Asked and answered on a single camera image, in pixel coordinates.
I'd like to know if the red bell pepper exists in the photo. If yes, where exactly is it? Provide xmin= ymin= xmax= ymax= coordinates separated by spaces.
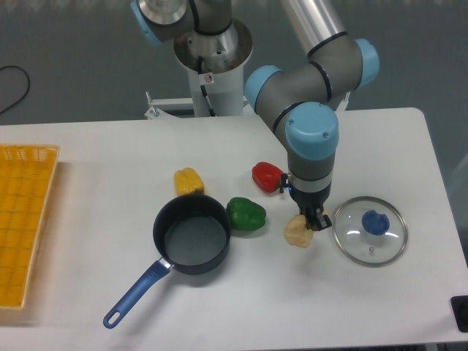
xmin=252 ymin=162 xmax=284 ymax=193

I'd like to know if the glass lid with blue knob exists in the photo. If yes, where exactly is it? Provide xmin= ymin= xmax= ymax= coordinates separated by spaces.
xmin=333 ymin=196 xmax=409 ymax=268

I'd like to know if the yellow bell pepper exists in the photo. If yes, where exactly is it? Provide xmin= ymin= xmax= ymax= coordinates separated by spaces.
xmin=173 ymin=167 xmax=205 ymax=196

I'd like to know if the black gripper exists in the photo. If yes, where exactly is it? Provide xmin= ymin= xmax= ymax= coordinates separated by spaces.
xmin=290 ymin=185 xmax=331 ymax=230

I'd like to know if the dark pot with blue handle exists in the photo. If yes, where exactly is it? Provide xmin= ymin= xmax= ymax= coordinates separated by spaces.
xmin=103 ymin=195 xmax=231 ymax=329

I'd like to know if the white metal table bracket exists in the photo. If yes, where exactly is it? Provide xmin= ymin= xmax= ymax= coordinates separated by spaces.
xmin=144 ymin=91 xmax=195 ymax=120

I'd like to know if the green bell pepper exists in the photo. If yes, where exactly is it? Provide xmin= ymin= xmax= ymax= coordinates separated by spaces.
xmin=227 ymin=197 xmax=266 ymax=231

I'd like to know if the black object at table edge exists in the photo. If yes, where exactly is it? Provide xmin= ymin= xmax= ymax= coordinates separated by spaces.
xmin=450 ymin=295 xmax=468 ymax=333

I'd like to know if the black cable on floor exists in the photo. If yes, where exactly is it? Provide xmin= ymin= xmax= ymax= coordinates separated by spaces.
xmin=0 ymin=65 xmax=31 ymax=115

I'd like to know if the beige bread piece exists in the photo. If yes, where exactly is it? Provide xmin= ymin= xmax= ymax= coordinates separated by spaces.
xmin=284 ymin=215 xmax=315 ymax=248

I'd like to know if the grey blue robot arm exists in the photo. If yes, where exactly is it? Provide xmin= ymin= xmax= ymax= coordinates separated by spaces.
xmin=130 ymin=1 xmax=380 ymax=230

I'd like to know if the yellow plastic basket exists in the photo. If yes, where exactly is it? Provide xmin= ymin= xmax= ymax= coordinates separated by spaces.
xmin=1 ymin=144 xmax=60 ymax=310

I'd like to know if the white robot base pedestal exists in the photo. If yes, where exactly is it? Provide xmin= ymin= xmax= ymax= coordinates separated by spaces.
xmin=174 ymin=19 xmax=253 ymax=117

